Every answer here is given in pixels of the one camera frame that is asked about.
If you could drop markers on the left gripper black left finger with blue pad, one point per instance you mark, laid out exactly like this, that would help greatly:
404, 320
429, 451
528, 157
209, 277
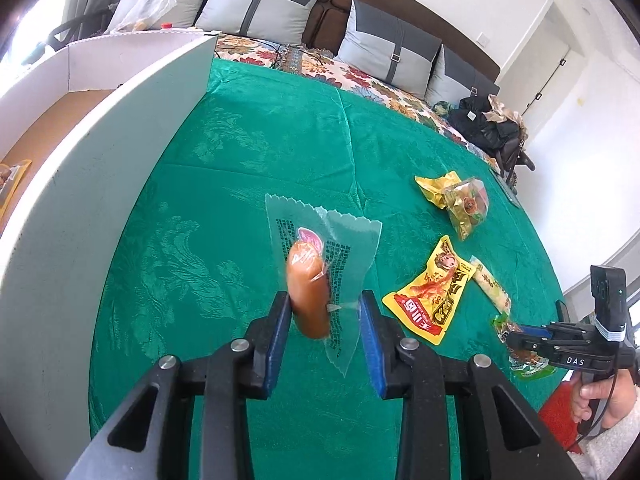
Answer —
149, 435

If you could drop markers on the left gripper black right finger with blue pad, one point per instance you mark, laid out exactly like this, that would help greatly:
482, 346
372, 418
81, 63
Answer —
500, 435

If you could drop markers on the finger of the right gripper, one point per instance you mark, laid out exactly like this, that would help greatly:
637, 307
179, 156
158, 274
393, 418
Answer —
527, 332

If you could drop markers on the clear plastic bag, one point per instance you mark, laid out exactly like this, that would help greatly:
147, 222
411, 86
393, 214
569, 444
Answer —
136, 15

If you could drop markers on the green table cloth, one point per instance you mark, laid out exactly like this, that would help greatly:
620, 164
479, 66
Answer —
195, 264

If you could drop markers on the yellow red snack pouch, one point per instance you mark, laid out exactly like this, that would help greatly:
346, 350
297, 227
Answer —
427, 305

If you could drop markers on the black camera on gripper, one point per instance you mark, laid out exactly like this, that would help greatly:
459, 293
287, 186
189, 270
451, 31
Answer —
608, 290

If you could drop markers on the right grey pillow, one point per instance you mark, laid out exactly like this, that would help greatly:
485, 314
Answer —
452, 79

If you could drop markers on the person's right hand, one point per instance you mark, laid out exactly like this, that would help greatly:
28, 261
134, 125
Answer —
619, 391

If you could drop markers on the white round cake packet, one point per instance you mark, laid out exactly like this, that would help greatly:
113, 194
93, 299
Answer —
491, 287

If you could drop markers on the white cardboard box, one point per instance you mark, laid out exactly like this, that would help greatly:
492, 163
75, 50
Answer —
62, 234

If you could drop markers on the smartphone on table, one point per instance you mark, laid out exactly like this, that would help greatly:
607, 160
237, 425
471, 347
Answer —
508, 192

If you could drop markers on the black bag pile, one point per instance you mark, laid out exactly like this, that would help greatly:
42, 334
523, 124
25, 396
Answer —
496, 130

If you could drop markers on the brown meat vacuum pack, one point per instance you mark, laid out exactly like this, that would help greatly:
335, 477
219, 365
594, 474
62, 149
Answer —
525, 364

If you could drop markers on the clear packed sausage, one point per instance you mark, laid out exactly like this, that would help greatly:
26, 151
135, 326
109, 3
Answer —
323, 258

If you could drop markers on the yellow quail egg pack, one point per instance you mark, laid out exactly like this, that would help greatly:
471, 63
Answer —
11, 176

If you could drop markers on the dried longan bag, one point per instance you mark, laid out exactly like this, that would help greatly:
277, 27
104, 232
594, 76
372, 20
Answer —
466, 201

